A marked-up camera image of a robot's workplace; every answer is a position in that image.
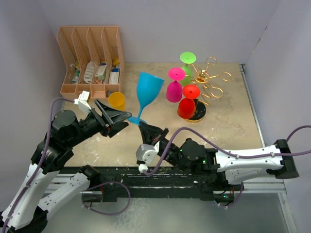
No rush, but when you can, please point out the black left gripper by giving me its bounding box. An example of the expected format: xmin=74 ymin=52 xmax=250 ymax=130
xmin=68 ymin=99 xmax=132 ymax=147

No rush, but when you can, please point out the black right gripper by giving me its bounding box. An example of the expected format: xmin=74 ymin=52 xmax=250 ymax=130
xmin=138 ymin=121 xmax=187 ymax=172

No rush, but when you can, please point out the yellow wine glass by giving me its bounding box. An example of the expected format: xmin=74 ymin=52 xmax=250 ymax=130
xmin=108 ymin=92 xmax=125 ymax=111

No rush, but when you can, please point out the blue wine glass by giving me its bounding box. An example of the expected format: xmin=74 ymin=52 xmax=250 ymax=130
xmin=128 ymin=72 xmax=164 ymax=125

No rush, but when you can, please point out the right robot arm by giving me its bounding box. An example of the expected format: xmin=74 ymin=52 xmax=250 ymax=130
xmin=136 ymin=122 xmax=299 ymax=190

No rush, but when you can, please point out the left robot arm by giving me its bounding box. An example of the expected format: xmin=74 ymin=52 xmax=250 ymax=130
xmin=0 ymin=99 xmax=132 ymax=233

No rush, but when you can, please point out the red wine glass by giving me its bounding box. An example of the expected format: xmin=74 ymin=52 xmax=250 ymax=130
xmin=177 ymin=84 xmax=201 ymax=119

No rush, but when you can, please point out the pink wine glass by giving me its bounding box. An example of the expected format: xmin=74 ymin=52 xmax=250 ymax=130
xmin=166 ymin=67 xmax=186 ymax=103

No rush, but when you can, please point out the green wine glass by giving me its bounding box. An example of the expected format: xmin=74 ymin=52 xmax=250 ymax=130
xmin=180 ymin=51 xmax=196 ymax=86

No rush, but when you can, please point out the white blister pack box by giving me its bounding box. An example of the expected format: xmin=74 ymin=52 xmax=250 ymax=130
xmin=108 ymin=68 xmax=120 ymax=84

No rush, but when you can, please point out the white medicine box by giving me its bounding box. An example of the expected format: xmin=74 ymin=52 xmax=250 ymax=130
xmin=94 ymin=65 xmax=106 ymax=81

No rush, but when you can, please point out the yellow small object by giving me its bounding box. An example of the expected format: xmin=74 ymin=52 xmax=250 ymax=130
xmin=112 ymin=57 xmax=120 ymax=67

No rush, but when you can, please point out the peach desk organizer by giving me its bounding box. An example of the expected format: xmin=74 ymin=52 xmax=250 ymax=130
xmin=57 ymin=26 xmax=125 ymax=100

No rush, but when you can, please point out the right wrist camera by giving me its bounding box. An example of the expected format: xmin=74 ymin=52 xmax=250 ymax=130
xmin=136 ymin=142 xmax=160 ymax=173

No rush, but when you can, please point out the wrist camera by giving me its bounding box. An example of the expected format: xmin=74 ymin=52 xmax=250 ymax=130
xmin=136 ymin=142 xmax=160 ymax=173
xmin=74 ymin=91 xmax=91 ymax=114

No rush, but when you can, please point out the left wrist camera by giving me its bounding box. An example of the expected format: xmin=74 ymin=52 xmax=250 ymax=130
xmin=74 ymin=91 xmax=91 ymax=114

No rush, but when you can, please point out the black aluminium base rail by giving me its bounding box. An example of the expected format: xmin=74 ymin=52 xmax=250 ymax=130
xmin=29 ymin=166 xmax=287 ymax=202

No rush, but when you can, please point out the gold wire glass rack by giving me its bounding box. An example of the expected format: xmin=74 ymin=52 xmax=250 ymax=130
xmin=185 ymin=57 xmax=232 ymax=123

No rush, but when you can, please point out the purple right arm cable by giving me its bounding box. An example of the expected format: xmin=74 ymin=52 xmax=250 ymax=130
xmin=143 ymin=125 xmax=311 ymax=209

